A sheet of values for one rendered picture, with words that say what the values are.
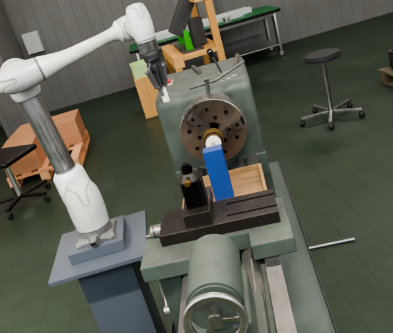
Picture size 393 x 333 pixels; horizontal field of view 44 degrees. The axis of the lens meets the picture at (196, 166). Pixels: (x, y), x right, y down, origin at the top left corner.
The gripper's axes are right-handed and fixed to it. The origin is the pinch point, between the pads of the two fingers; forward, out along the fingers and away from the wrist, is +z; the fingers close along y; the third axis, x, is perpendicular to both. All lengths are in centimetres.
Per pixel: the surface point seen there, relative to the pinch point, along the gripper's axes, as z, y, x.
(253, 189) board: 43, 9, 41
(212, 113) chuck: 13.8, -8.1, 17.3
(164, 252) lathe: 38, 63, 38
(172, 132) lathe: 22.0, -7.6, -10.5
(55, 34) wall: -18, -404, -615
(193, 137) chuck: 22.6, -1.3, 7.5
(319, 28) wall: 124, -735, -273
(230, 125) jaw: 19.7, -7.2, 26.0
